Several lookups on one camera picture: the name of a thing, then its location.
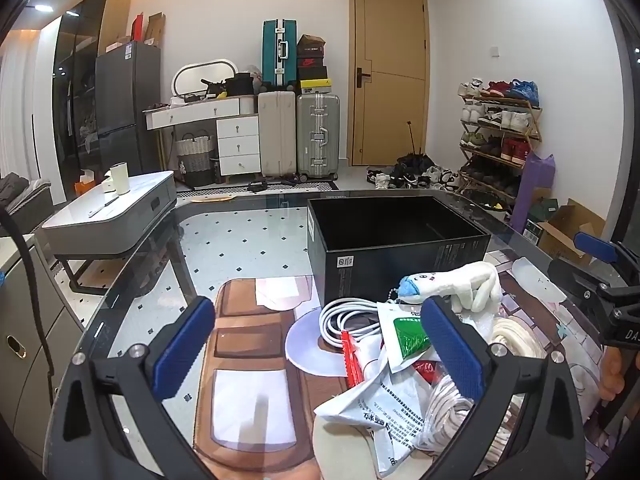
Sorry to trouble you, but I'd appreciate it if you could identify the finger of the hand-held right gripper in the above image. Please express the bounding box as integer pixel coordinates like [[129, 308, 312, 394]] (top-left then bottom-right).
[[547, 258, 621, 321], [574, 232, 640, 286]]

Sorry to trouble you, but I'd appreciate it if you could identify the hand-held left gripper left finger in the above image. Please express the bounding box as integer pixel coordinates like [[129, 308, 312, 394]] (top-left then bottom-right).
[[61, 296, 217, 480]]

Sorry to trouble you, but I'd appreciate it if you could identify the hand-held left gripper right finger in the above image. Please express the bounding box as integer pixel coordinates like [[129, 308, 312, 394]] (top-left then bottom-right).
[[421, 296, 586, 480]]

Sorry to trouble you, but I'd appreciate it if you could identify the red snack packet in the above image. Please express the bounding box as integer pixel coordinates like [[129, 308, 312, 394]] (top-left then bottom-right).
[[415, 360, 444, 387]]

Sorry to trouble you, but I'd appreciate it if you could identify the green white packet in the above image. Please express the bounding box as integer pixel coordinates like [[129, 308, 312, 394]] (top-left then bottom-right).
[[376, 301, 441, 373]]

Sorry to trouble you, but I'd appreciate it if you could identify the white striped rope bundle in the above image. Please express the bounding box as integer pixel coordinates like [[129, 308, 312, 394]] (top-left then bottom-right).
[[417, 375, 516, 456]]

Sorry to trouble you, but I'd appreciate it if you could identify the white blue plush toy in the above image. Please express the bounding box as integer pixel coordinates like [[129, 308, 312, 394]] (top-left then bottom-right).
[[397, 261, 502, 316]]

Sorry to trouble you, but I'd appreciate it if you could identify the white plastic mailing bag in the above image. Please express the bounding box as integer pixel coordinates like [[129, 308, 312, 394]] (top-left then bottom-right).
[[314, 360, 436, 478]]

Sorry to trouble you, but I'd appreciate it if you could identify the red white thin packet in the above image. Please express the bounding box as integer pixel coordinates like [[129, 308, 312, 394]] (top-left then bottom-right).
[[341, 330, 363, 391]]

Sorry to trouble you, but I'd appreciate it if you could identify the black cardboard box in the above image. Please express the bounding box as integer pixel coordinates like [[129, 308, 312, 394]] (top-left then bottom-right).
[[306, 196, 492, 306]]

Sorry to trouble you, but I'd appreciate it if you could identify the white charging cable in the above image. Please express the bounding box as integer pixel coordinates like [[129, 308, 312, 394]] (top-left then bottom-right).
[[318, 297, 386, 351]]

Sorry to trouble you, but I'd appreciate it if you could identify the person's right hand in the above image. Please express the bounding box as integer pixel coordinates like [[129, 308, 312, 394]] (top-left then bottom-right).
[[600, 347, 624, 402]]

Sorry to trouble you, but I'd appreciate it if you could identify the brown cardboard box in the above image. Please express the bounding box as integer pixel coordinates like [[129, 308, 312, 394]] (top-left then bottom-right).
[[537, 199, 608, 267]]

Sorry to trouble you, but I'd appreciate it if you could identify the printed table mat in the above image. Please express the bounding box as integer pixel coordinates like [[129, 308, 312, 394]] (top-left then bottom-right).
[[195, 250, 616, 480]]

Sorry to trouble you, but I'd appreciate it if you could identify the purple yoga mat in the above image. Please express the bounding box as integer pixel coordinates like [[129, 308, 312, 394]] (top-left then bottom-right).
[[510, 152, 557, 233]]

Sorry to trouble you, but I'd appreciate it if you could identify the glass table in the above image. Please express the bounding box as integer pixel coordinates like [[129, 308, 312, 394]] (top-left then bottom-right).
[[50, 182, 346, 361]]

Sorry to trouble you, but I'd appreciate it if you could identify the white side cabinet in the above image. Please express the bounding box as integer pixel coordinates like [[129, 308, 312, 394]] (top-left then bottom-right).
[[0, 232, 86, 461]]

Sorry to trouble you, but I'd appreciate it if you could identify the white grey coffee table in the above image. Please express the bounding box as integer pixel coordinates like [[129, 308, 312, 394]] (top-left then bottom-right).
[[41, 170, 178, 296]]

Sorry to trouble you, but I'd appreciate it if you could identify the wooden shoe rack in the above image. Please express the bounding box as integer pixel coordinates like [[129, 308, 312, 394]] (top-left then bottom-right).
[[457, 91, 543, 211]]

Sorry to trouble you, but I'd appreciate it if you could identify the pile of shoes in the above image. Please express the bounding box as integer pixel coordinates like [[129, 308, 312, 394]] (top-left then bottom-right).
[[366, 155, 463, 191]]

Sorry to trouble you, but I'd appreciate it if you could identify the white cup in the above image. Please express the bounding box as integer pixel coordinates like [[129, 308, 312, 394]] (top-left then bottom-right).
[[110, 162, 130, 195]]

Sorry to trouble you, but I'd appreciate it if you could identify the woven laundry basket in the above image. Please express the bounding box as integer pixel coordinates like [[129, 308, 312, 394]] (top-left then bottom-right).
[[176, 130, 216, 188]]

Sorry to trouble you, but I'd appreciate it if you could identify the black umbrella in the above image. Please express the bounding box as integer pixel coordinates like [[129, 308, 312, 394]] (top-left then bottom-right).
[[395, 121, 436, 171]]

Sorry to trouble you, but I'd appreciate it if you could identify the grey bed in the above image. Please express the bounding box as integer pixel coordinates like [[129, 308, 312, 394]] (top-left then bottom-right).
[[0, 172, 53, 233]]

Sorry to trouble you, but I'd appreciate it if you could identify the white dressing table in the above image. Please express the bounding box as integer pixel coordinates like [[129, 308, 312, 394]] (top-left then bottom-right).
[[144, 96, 262, 177]]

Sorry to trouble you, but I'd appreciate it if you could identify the beige suitcase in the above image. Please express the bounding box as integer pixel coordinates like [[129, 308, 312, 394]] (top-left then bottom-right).
[[257, 91, 297, 181]]

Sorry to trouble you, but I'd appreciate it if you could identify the dark grey blanket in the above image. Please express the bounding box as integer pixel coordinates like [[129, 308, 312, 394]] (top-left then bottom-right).
[[0, 172, 28, 202]]

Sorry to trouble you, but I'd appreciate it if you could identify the grey refrigerator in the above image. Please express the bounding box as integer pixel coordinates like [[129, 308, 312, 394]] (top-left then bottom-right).
[[95, 41, 163, 176]]

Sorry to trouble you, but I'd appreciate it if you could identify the wooden door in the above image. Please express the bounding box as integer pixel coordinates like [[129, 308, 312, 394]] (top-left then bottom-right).
[[348, 0, 431, 167]]

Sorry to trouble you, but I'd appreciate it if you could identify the silver suitcase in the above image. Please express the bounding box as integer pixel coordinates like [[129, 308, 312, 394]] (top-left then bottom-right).
[[296, 93, 342, 182]]

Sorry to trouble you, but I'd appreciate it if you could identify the black bag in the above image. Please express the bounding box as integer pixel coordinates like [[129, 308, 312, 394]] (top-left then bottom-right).
[[224, 74, 256, 96]]

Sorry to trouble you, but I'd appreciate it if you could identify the oval white mirror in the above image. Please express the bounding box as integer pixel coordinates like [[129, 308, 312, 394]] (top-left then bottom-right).
[[172, 58, 240, 101]]

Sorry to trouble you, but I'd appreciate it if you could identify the dark glass wardrobe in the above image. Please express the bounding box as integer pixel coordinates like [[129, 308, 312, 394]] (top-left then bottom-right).
[[52, 0, 132, 201]]

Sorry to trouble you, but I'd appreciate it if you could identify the teal suitcase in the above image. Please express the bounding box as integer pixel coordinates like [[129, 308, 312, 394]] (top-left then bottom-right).
[[262, 19, 299, 92]]

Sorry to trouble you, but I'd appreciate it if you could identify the flat cardboard carton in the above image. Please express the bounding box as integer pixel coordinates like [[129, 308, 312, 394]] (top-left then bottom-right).
[[145, 12, 167, 47]]

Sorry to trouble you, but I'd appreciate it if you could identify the black cable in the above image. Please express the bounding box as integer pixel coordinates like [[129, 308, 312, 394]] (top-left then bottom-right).
[[0, 207, 56, 411]]

